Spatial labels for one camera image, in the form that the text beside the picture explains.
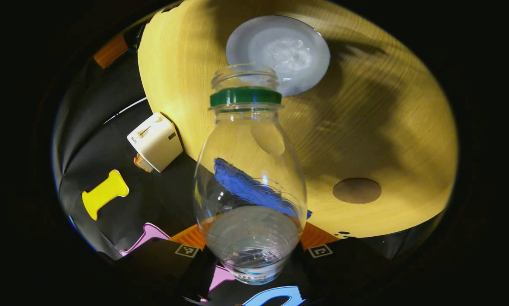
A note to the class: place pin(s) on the white toaster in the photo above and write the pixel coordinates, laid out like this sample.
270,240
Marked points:
156,142

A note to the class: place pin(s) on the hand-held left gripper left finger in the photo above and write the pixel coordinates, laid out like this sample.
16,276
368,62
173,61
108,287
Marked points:
160,263

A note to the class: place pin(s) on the white teacup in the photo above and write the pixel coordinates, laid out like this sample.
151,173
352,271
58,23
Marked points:
280,46

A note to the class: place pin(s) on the blue cloth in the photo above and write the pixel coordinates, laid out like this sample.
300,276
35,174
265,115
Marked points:
245,187

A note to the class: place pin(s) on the clear plastic water bottle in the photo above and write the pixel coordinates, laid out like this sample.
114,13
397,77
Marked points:
250,238

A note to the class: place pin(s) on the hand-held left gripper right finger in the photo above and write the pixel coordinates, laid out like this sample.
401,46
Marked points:
348,263

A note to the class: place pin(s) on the toasted bread slice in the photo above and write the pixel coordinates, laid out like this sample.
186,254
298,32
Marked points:
141,163

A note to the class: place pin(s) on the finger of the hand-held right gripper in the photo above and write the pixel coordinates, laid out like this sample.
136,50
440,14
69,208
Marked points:
109,51

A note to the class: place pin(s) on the round brown coaster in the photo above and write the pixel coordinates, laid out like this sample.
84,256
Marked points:
356,191

